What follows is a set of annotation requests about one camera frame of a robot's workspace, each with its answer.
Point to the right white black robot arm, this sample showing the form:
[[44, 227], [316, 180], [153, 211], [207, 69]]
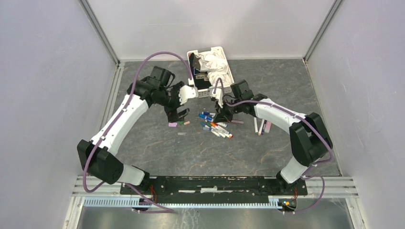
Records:
[[309, 139]]

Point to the white marker bundle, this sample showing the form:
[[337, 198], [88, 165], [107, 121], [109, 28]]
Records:
[[213, 127]]

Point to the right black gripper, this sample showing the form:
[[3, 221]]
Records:
[[221, 115]]

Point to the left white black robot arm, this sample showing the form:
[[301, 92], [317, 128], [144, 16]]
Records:
[[98, 155]]

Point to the green white marker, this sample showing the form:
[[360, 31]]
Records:
[[256, 125]]

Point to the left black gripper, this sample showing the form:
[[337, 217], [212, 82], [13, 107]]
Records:
[[172, 114]]

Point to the crumpled white cloth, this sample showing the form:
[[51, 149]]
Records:
[[216, 66]]

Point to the black board in basket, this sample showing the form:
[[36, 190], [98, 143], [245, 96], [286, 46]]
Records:
[[200, 77]]

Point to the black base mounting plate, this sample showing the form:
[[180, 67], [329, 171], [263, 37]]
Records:
[[219, 189]]

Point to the white marker blue cap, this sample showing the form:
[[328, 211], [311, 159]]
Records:
[[261, 128]]

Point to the white plastic basket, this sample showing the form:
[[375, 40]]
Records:
[[219, 83]]

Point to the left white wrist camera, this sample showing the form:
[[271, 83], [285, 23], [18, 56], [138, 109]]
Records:
[[187, 92]]

